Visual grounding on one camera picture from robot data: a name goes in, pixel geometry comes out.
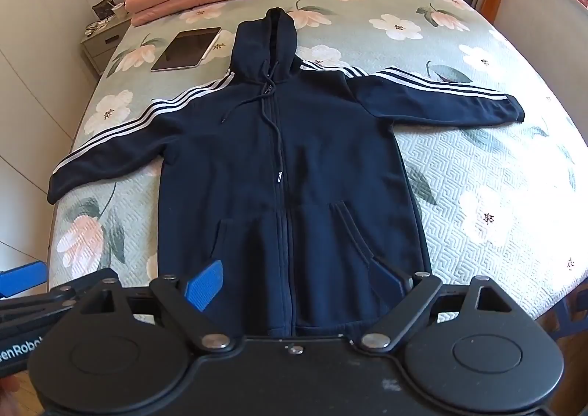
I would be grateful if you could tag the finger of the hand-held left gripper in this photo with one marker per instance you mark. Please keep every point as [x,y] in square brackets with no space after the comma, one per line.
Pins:
[41,301]
[23,277]

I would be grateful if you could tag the floral green bed cover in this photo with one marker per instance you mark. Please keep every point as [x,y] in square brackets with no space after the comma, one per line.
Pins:
[482,195]

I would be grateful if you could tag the cream wardrobe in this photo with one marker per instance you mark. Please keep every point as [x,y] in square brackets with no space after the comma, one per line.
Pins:
[32,90]

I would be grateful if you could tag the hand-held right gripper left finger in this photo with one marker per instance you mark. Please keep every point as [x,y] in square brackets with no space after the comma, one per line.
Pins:
[205,283]

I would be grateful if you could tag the tablet computer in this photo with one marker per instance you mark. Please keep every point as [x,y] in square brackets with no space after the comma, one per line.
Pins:
[186,49]

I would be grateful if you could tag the navy striped-sleeve zip hoodie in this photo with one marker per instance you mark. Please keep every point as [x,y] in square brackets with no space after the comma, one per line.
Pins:
[294,177]

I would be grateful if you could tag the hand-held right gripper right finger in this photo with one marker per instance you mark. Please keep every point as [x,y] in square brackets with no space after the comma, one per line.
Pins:
[388,282]

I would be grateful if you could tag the beige nightstand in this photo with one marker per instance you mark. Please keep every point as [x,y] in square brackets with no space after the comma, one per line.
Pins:
[102,44]

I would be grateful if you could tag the small patterned pouch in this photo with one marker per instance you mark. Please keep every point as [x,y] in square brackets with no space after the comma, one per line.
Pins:
[103,8]

